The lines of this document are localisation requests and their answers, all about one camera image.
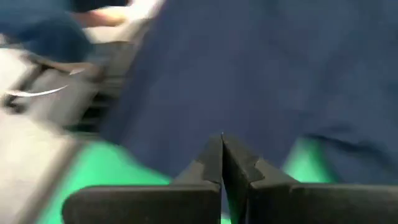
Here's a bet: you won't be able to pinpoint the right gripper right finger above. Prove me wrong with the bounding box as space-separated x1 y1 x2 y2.
221 133 398 224

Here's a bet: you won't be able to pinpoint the person's hand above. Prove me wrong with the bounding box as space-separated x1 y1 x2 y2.
73 6 133 28

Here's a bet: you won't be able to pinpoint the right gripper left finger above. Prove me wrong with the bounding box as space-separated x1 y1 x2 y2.
62 134 223 224

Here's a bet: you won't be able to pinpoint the person's leg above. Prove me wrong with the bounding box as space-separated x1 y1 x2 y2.
0 0 96 65

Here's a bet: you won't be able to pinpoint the green table mat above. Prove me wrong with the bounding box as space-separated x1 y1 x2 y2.
37 136 340 224

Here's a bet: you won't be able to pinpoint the dark navy garment white tags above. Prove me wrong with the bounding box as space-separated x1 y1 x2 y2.
99 0 398 187

